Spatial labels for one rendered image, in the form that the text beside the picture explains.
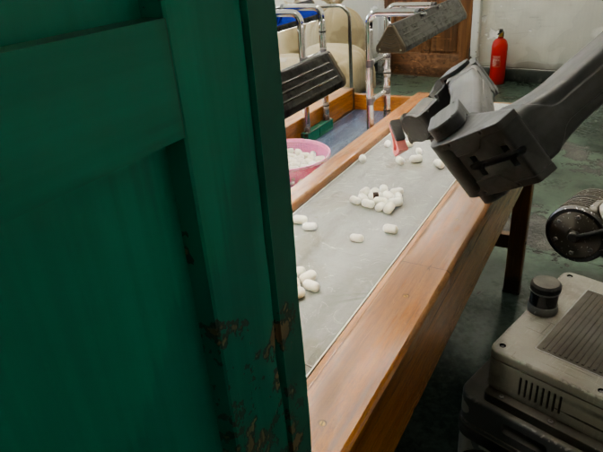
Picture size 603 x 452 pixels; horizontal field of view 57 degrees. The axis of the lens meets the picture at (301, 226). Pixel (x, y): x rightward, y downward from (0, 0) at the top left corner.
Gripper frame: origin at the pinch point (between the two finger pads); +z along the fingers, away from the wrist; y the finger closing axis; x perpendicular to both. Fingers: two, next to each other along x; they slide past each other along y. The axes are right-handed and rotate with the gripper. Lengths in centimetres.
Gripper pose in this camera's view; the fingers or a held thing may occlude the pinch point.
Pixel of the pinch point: (416, 148)
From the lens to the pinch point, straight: 122.1
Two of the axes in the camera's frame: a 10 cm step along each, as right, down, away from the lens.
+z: -1.2, 4.1, 9.0
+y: 9.6, -1.8, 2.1
